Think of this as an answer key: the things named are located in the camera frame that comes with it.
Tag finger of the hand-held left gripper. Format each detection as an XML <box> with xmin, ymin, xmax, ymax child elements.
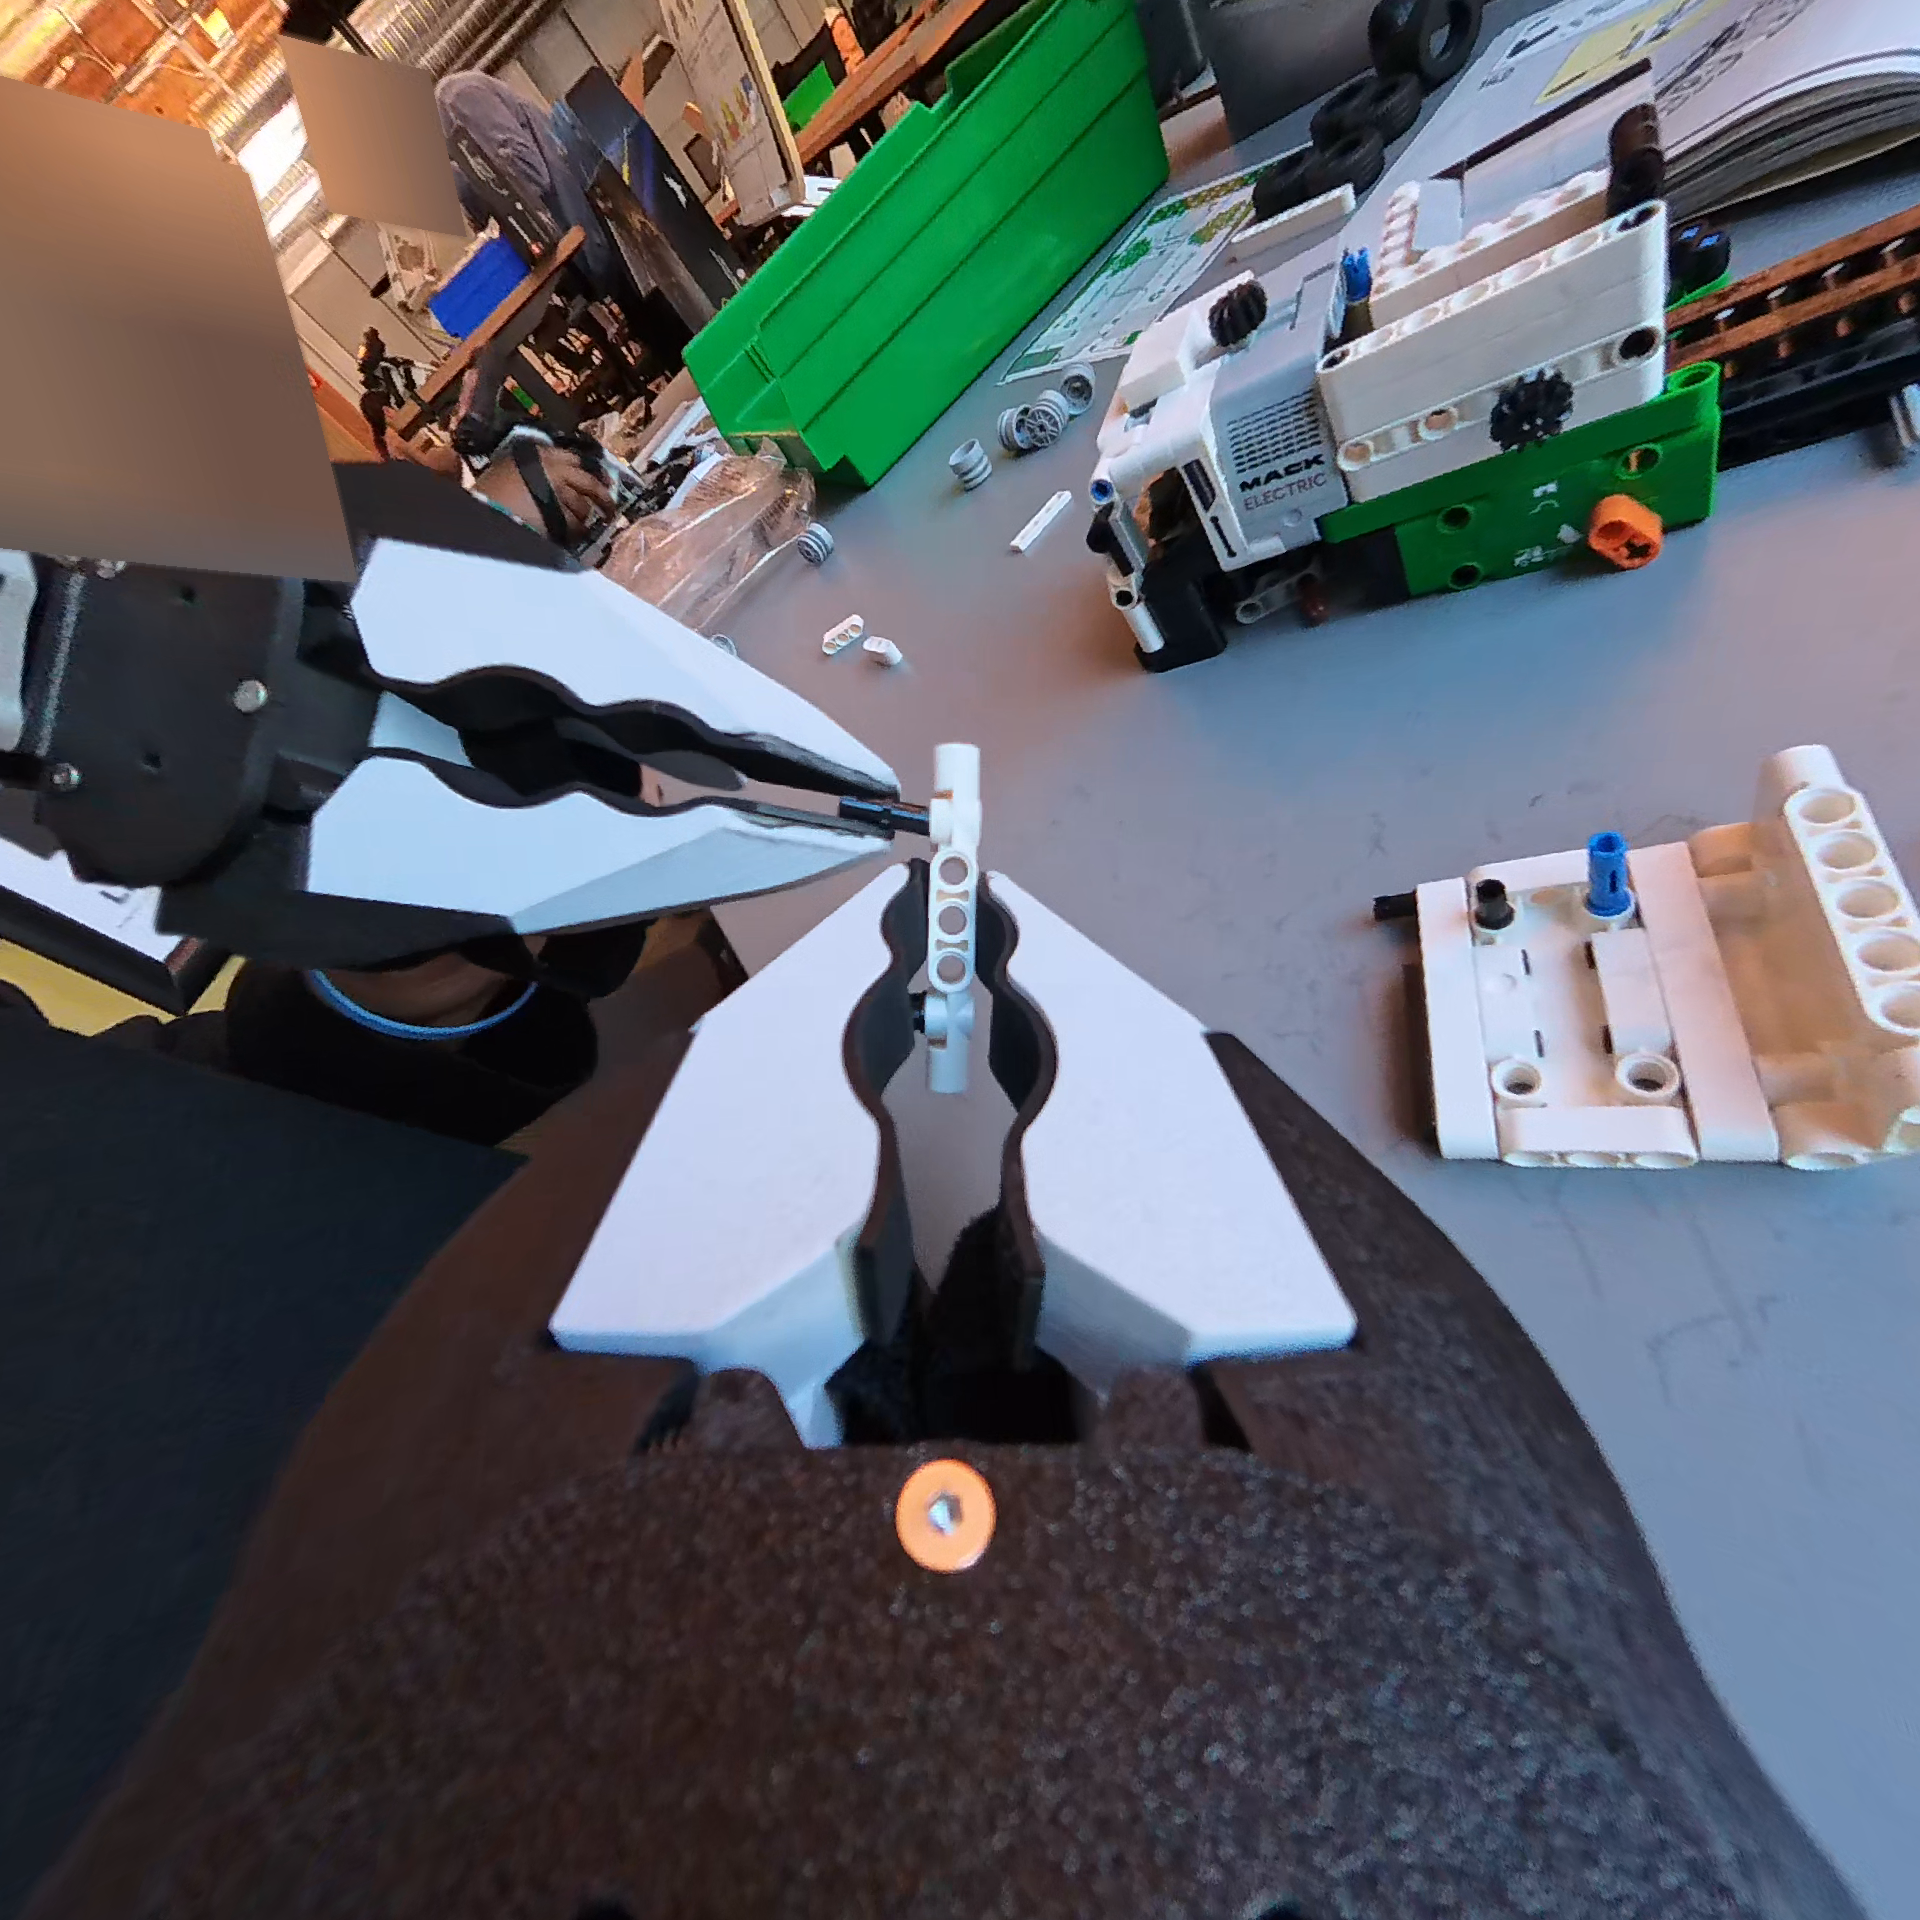
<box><xmin>304</xmin><ymin>754</ymin><xmax>898</xmax><ymax>941</ymax></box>
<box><xmin>352</xmin><ymin>539</ymin><xmax>899</xmax><ymax>799</ymax></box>

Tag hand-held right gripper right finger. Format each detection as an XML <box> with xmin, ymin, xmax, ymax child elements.
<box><xmin>977</xmin><ymin>871</ymin><xmax>1363</xmax><ymax>1386</ymax></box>

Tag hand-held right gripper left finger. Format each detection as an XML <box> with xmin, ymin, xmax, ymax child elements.
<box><xmin>549</xmin><ymin>866</ymin><xmax>921</xmax><ymax>1445</ymax></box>

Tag white lego beam piece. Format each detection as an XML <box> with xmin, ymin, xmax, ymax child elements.
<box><xmin>921</xmin><ymin>748</ymin><xmax>985</xmax><ymax>1098</ymax></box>

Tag white lego sub-assembly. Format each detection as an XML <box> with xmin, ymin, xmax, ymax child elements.
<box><xmin>1378</xmin><ymin>748</ymin><xmax>1920</xmax><ymax>1172</ymax></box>

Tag long white lego plate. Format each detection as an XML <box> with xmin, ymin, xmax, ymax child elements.
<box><xmin>1244</xmin><ymin>190</ymin><xmax>1363</xmax><ymax>255</ymax></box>

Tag lego truck model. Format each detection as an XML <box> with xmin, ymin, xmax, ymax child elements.
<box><xmin>1092</xmin><ymin>102</ymin><xmax>1727</xmax><ymax>676</ymax></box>

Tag black lego tire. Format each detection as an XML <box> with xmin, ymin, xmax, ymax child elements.
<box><xmin>1252</xmin><ymin>128</ymin><xmax>1390</xmax><ymax>220</ymax></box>
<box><xmin>1309</xmin><ymin>70</ymin><xmax>1425</xmax><ymax>147</ymax></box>
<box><xmin>1371</xmin><ymin>0</ymin><xmax>1486</xmax><ymax>82</ymax></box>

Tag person's left hand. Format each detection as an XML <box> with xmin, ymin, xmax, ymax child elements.
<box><xmin>304</xmin><ymin>936</ymin><xmax>601</xmax><ymax>1047</ymax></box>

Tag clear plastic bags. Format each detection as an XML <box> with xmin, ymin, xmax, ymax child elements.
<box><xmin>596</xmin><ymin>447</ymin><xmax>824</xmax><ymax>627</ymax></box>

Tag blue storage bin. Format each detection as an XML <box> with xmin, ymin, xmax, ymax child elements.
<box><xmin>427</xmin><ymin>240</ymin><xmax>529</xmax><ymax>342</ymax></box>

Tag stack of green plastic bins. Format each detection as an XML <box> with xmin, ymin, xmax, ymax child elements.
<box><xmin>681</xmin><ymin>0</ymin><xmax>1175</xmax><ymax>495</ymax></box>

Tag person's dark trousers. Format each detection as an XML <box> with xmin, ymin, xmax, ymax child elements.
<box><xmin>0</xmin><ymin>995</ymin><xmax>601</xmax><ymax>1876</ymax></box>

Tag green sticker sheet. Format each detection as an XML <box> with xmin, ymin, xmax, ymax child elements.
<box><xmin>1001</xmin><ymin>157</ymin><xmax>1297</xmax><ymax>387</ymax></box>

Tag dark grey box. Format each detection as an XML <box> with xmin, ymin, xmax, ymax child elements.
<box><xmin>1198</xmin><ymin>0</ymin><xmax>1398</xmax><ymax>140</ymax></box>

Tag open instruction booklet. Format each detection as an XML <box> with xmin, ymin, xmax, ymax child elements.
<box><xmin>1443</xmin><ymin>0</ymin><xmax>1920</xmax><ymax>227</ymax></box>

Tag brown and black lego frame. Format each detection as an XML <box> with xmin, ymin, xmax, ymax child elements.
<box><xmin>1660</xmin><ymin>204</ymin><xmax>1920</xmax><ymax>467</ymax></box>

